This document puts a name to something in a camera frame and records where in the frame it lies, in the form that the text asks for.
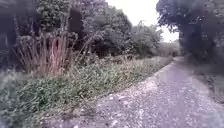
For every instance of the row of trees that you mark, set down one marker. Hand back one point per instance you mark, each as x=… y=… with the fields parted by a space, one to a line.
x=110 y=30

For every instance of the grey gravel path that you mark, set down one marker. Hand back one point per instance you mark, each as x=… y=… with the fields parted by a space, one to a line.
x=166 y=100

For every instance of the dry reddish reed bush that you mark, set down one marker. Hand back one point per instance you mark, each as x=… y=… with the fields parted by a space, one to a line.
x=46 y=55

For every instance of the robot's own part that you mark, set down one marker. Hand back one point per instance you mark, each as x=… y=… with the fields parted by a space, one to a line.
x=75 y=126

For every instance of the dark tree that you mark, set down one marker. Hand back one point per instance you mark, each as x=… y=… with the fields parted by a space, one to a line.
x=196 y=30

